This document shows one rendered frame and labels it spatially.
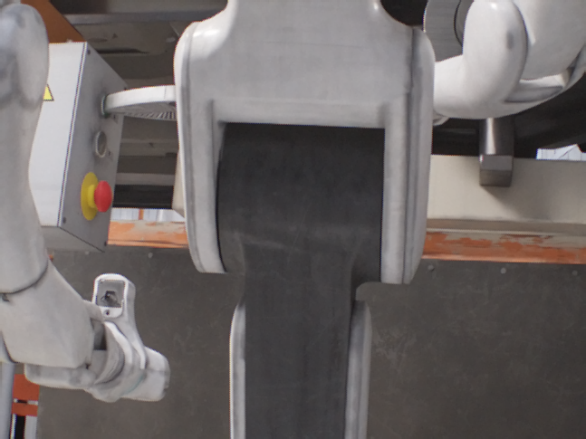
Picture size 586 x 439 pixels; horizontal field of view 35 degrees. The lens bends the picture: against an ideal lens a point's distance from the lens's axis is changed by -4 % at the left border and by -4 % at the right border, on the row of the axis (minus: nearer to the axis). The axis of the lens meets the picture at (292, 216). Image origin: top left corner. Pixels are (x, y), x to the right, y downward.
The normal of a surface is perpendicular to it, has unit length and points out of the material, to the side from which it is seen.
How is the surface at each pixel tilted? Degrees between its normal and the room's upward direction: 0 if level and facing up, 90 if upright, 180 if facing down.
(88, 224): 90
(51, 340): 142
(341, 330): 118
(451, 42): 90
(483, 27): 102
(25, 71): 95
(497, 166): 90
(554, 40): 158
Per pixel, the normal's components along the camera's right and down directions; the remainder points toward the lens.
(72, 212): 0.98, 0.04
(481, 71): -0.90, 0.38
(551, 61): 0.23, 0.91
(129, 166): -0.19, -0.09
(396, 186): -0.15, 0.42
